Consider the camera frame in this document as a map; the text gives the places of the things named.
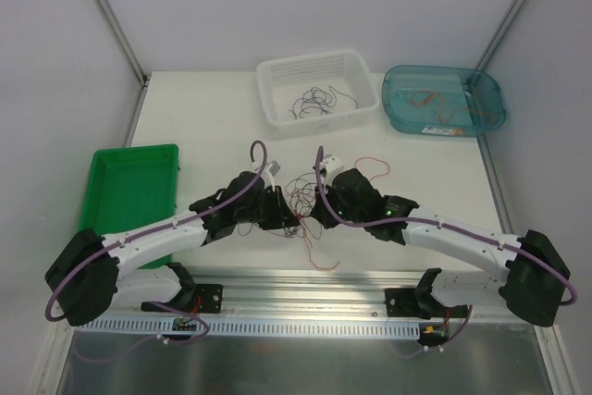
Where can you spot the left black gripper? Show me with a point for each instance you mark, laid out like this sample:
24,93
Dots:
271,207

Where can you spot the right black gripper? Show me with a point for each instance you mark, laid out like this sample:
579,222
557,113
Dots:
329,206

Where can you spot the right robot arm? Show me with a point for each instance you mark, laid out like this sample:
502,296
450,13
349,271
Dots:
525,273

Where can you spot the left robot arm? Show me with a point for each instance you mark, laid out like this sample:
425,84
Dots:
97,272

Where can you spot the white perforated basket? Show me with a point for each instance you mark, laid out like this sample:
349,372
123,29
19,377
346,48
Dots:
317,92

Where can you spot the teal transparent container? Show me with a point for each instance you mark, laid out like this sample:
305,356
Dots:
442,101

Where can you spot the green plastic tray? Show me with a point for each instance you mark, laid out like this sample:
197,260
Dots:
132,187

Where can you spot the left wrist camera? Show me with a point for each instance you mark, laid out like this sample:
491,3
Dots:
268,171

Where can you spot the aluminium mounting rail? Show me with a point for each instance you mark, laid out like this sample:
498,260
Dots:
296,288

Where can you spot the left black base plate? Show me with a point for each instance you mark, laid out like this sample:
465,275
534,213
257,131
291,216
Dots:
207,299

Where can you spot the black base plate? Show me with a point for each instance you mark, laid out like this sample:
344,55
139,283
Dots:
207,299
409,302

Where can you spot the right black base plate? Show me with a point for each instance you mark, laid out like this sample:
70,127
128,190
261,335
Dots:
409,302

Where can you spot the white slotted cable duct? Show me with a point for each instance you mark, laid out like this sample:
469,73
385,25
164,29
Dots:
251,327

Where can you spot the right aluminium frame post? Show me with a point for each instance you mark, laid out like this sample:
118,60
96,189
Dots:
500,34

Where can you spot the aluminium frame post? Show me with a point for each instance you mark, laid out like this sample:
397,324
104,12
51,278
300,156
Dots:
500,34
121,40

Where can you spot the left aluminium frame post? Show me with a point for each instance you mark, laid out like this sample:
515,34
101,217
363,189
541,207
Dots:
121,40

